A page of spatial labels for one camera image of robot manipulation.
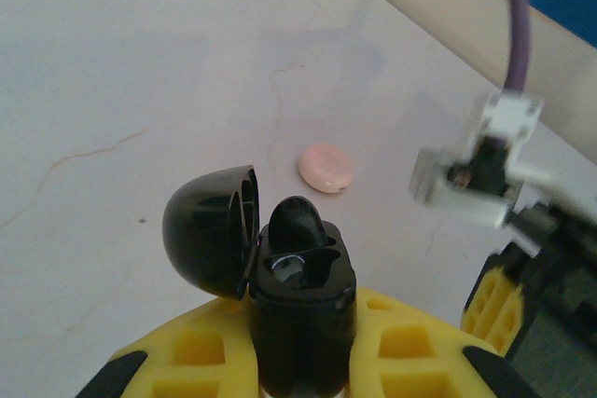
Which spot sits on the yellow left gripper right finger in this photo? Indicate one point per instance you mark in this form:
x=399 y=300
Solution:
x=366 y=347

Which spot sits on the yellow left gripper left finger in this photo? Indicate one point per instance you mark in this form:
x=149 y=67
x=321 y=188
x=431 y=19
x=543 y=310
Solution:
x=240 y=347

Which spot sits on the pink earbud charging case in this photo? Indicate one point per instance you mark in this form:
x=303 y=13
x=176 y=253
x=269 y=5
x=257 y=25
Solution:
x=326 y=167

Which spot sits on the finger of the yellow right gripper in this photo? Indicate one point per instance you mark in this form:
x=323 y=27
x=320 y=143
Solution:
x=494 y=305

